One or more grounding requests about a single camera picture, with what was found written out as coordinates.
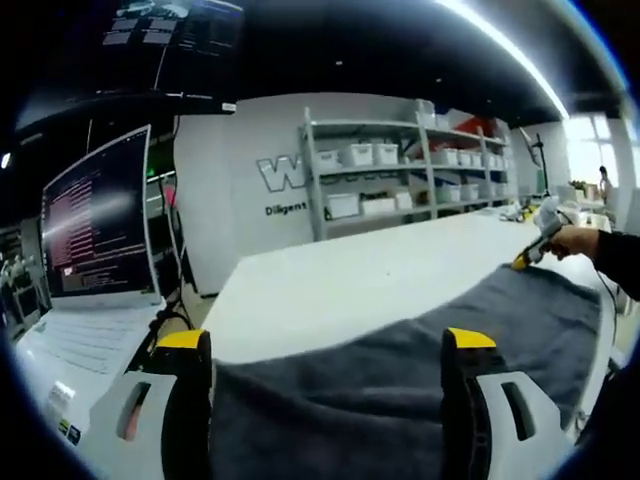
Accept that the grey towel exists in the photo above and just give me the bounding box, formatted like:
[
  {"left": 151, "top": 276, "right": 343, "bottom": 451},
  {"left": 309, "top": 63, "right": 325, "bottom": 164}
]
[{"left": 209, "top": 262, "right": 605, "bottom": 480}]

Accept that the white open laptop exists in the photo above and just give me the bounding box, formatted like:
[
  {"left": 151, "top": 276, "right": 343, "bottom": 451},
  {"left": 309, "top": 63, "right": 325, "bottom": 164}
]
[{"left": 13, "top": 123, "right": 169, "bottom": 377}]

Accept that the person's right hand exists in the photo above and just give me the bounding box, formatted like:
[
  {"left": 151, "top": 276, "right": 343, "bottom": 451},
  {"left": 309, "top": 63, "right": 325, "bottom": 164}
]
[{"left": 546, "top": 224, "right": 602, "bottom": 262}]

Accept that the pile of spare grippers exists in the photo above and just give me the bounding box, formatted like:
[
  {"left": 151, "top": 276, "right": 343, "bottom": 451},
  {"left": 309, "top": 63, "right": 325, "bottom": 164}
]
[{"left": 498, "top": 195, "right": 540, "bottom": 225}]

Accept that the person's black printed shirt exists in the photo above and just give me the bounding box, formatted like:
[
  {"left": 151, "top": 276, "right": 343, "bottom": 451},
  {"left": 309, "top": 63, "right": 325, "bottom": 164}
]
[{"left": 574, "top": 357, "right": 640, "bottom": 454}]

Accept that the row of white storage bins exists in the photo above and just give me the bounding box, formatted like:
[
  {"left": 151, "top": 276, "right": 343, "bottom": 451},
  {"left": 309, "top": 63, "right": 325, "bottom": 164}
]
[{"left": 314, "top": 142, "right": 511, "bottom": 220}]

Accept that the grey metal shelf unit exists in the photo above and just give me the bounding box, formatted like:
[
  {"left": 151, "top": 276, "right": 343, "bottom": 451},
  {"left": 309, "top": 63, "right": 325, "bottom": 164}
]
[{"left": 297, "top": 98, "right": 517, "bottom": 242}]

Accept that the large hanging dark screen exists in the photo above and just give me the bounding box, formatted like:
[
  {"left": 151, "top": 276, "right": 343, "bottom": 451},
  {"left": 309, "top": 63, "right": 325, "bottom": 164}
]
[{"left": 102, "top": 0, "right": 247, "bottom": 57}]

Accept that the black cable bundle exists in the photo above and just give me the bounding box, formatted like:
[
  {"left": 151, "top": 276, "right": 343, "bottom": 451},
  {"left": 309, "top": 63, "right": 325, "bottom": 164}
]
[{"left": 147, "top": 287, "right": 204, "bottom": 341}]

